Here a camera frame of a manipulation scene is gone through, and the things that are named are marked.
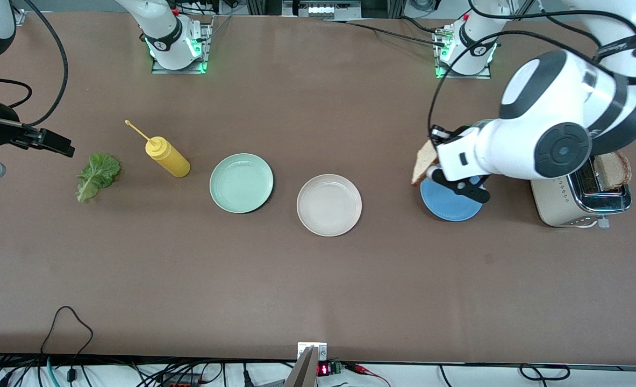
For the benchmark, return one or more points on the pale green plate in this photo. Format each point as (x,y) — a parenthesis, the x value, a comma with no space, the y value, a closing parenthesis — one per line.
(241,183)

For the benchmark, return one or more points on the white electronic device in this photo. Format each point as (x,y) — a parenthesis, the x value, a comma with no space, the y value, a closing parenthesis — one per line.
(320,9)

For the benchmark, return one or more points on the cream chrome toaster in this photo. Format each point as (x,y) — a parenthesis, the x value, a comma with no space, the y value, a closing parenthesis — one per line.
(559,207)

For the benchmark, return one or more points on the red display circuit board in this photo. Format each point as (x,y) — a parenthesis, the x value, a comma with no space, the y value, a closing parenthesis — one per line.
(324,370)

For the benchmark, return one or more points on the beige plate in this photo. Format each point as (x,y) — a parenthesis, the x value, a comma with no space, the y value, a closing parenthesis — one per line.
(329,205)

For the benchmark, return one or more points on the aluminium frame corner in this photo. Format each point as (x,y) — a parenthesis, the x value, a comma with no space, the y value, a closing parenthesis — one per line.
(22,17)

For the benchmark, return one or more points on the aluminium camera post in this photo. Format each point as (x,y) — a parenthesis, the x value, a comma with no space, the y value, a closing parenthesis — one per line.
(301,376)

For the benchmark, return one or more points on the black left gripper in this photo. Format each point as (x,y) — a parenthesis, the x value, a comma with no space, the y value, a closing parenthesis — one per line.
(456,133)

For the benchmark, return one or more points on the red clip lead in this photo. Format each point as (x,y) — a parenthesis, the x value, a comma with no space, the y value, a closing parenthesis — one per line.
(369,373)

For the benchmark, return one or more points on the green lettuce leaf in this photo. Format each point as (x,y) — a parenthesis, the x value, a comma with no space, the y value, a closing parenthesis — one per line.
(97,174)

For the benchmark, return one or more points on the bread slice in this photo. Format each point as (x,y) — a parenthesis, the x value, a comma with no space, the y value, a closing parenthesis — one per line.
(613,169)
(422,161)

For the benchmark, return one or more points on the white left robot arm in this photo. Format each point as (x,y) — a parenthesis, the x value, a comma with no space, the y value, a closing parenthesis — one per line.
(565,107)

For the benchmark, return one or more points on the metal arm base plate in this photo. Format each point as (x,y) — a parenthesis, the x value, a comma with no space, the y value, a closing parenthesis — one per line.
(178,71)
(460,77)

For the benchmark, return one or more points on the yellow squeeze bottle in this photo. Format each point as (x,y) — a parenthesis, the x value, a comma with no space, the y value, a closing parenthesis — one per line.
(170,160)

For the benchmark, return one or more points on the blue plate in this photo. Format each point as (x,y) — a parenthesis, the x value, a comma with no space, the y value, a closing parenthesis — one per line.
(449,208)

